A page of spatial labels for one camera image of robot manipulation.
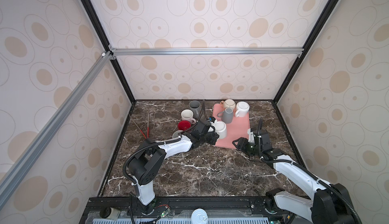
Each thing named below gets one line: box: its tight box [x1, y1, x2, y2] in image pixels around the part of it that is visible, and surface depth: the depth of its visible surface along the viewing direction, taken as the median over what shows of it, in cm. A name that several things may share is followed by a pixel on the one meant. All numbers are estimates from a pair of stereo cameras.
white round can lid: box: [190, 208, 209, 224], surface depth 67 cm
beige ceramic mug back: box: [219, 98, 237, 110], surface depth 108 cm
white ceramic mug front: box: [214, 120, 227, 140], surface depth 90 cm
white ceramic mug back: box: [235, 101, 250, 118], surface depth 108 cm
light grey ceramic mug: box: [216, 107, 234, 124], surface depth 104 cm
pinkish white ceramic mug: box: [180, 108, 197, 125], surface depth 102 cm
